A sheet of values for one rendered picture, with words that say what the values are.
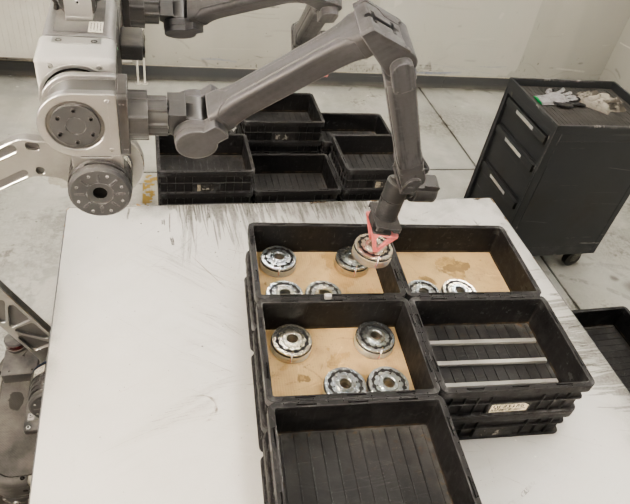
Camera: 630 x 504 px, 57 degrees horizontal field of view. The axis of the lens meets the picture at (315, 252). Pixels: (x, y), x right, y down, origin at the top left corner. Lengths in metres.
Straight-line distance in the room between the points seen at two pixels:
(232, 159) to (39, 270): 1.01
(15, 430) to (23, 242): 1.21
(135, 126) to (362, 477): 0.85
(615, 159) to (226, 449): 2.25
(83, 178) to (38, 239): 1.70
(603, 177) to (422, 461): 2.02
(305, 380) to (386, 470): 0.28
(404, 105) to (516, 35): 4.00
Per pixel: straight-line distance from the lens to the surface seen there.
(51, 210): 3.27
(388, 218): 1.43
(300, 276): 1.69
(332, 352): 1.52
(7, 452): 2.11
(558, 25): 5.27
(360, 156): 2.90
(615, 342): 2.80
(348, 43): 0.99
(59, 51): 1.15
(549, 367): 1.71
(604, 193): 3.19
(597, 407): 1.88
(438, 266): 1.84
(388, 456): 1.39
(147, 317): 1.74
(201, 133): 1.07
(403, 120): 1.17
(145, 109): 1.07
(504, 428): 1.64
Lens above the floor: 2.00
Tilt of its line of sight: 41 degrees down
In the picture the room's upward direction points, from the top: 11 degrees clockwise
